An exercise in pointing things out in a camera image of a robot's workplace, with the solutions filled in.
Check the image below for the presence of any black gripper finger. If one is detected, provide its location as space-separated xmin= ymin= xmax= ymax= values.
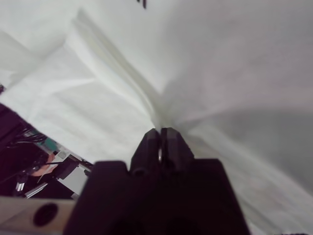
xmin=160 ymin=127 xmax=195 ymax=172
xmin=131 ymin=128 xmax=162 ymax=176

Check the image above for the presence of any white T-shirt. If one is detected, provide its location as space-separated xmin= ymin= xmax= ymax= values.
xmin=0 ymin=0 xmax=313 ymax=235

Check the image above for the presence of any dark camera post with bracket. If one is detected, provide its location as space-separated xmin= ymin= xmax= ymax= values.
xmin=0 ymin=102 xmax=94 ymax=199

